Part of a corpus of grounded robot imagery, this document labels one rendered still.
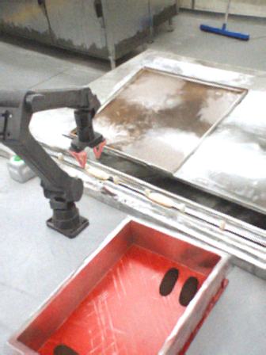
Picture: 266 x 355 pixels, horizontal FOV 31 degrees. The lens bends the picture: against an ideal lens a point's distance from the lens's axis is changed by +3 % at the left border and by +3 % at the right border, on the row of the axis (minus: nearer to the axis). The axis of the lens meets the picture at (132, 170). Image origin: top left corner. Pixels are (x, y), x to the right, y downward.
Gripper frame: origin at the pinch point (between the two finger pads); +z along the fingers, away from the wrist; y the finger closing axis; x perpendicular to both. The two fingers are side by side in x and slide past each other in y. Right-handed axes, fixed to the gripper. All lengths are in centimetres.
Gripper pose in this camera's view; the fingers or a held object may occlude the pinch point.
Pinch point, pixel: (90, 160)
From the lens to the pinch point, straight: 167.0
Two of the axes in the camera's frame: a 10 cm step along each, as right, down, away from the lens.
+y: -6.3, 4.8, -6.2
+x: 7.8, 2.9, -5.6
